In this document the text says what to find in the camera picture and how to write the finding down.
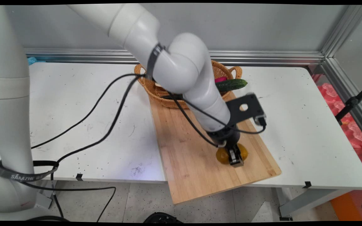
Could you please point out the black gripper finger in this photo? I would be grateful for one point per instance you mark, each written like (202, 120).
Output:
(235, 157)

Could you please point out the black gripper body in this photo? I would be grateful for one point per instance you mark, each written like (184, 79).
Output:
(226, 136)

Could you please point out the yellow-brown potato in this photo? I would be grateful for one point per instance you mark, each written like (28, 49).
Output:
(222, 157)

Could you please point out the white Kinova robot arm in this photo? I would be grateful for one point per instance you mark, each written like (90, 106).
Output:
(184, 69)

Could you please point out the wooden cutting board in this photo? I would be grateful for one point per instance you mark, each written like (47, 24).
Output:
(184, 163)

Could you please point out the dark green cucumber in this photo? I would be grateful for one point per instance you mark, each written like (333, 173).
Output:
(234, 84)

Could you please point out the pink toy vegetable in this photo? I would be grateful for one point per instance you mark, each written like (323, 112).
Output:
(221, 79)

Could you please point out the woven wicker basket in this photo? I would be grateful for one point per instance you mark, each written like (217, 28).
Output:
(162, 94)

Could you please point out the black tape marker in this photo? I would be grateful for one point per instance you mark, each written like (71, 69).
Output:
(79, 177)
(307, 185)

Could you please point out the grey table leg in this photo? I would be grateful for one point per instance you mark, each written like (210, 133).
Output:
(309, 201)
(46, 194)

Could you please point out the black round floor object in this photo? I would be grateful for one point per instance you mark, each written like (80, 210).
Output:
(162, 218)

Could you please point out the pink bubble foam sheet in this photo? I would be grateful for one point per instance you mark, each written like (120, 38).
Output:
(353, 131)

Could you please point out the orange floor panel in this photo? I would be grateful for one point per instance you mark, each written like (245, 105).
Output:
(346, 208)

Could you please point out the black tripod stand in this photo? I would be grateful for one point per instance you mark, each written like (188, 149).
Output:
(352, 102)

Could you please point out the blue bubble foam sheet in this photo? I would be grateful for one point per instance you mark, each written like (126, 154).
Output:
(33, 60)

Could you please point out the black wrist camera mount plate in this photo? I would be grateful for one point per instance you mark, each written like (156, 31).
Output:
(236, 114)

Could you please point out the aluminium frame rails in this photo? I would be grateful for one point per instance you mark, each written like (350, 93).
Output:
(262, 56)

